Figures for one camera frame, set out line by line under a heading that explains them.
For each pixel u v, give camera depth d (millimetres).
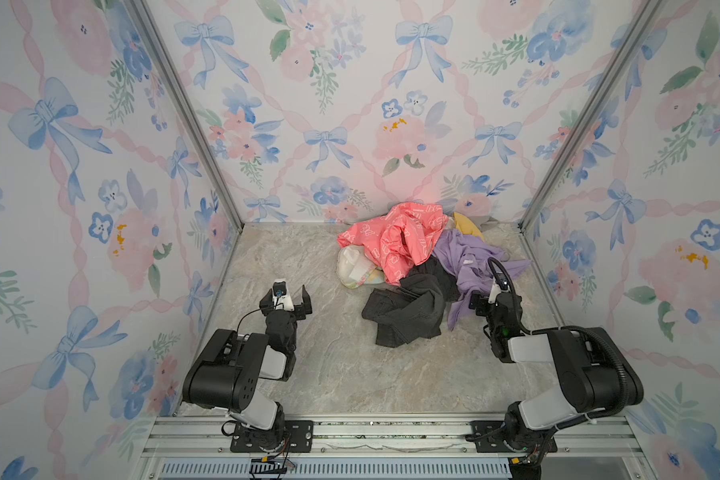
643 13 690
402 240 949
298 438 748
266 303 804
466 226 1141
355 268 1005
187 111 858
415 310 805
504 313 716
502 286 799
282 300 763
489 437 731
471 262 949
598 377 450
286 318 701
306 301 838
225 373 451
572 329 510
